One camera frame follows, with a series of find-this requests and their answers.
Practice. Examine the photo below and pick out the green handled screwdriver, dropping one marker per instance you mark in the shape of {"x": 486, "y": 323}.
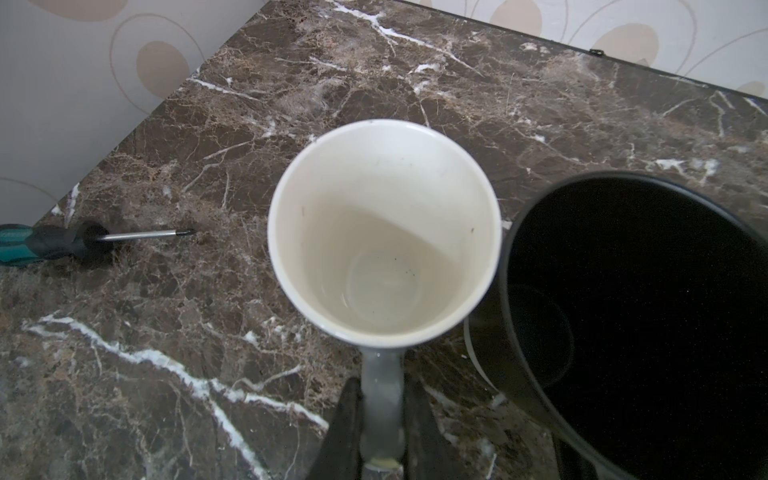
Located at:
{"x": 22, "y": 245}

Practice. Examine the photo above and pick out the black mug white bottom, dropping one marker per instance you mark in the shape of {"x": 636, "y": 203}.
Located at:
{"x": 628, "y": 316}

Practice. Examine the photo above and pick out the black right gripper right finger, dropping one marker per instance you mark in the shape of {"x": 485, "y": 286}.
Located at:
{"x": 429, "y": 455}

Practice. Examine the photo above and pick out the grey mug back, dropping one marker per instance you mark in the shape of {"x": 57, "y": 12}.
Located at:
{"x": 384, "y": 234}

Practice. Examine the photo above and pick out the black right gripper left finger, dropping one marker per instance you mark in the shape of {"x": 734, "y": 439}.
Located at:
{"x": 339, "y": 454}

